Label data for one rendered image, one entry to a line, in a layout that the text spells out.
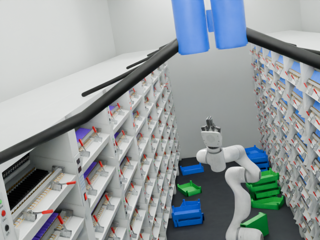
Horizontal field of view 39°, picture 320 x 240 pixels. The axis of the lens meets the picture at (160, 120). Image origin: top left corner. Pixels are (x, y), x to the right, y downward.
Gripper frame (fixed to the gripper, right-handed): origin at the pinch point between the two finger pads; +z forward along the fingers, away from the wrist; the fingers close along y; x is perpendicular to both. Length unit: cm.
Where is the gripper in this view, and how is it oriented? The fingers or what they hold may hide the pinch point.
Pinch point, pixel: (209, 120)
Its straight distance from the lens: 235.4
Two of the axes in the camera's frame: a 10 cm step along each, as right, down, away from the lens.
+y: -8.9, -0.4, 4.5
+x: 4.0, -5.5, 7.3
